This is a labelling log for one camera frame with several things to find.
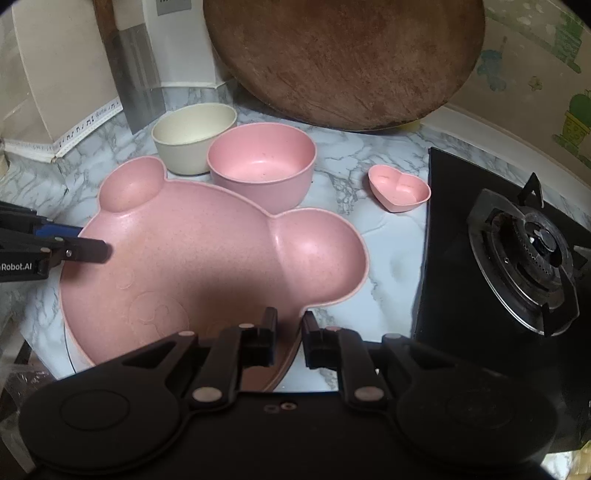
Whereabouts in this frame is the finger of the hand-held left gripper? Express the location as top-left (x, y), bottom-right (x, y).
top-left (28, 216), bottom-right (84, 239)
top-left (41, 235), bottom-right (114, 265)

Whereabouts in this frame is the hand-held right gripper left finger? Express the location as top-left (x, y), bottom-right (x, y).
top-left (121, 307), bottom-right (279, 409)

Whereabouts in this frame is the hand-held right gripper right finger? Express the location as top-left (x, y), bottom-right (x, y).
top-left (301, 311), bottom-right (445, 411)

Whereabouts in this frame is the pink bear-shaped plate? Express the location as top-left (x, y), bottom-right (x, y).
top-left (59, 156), bottom-right (369, 393)

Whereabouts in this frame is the cream round bowl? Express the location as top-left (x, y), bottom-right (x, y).
top-left (152, 103), bottom-right (238, 176)

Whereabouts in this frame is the pink heart-shaped dish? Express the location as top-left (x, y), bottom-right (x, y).
top-left (368, 164), bottom-right (431, 214)

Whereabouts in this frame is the pink round bowl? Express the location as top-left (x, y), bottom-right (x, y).
top-left (207, 122), bottom-right (317, 215)

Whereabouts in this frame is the patterned white edge tape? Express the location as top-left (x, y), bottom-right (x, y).
top-left (46, 97), bottom-right (125, 162)

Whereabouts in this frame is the black glass gas cooktop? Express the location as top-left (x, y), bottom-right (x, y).
top-left (410, 147), bottom-right (591, 457)

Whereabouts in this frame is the white vented box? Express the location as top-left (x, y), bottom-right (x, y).
top-left (141, 0), bottom-right (237, 89)

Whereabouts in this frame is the gas burner with pan support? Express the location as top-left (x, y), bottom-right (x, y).
top-left (466, 173), bottom-right (583, 337)

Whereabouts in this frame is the round wooden cutting board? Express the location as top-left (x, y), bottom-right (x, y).
top-left (203, 0), bottom-right (488, 133)

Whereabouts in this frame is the steel cleaver with wooden handle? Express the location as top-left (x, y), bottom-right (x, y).
top-left (92, 0), bottom-right (163, 136)

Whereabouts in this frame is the cactus print wall covering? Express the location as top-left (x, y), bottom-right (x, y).
top-left (443, 0), bottom-right (591, 172)

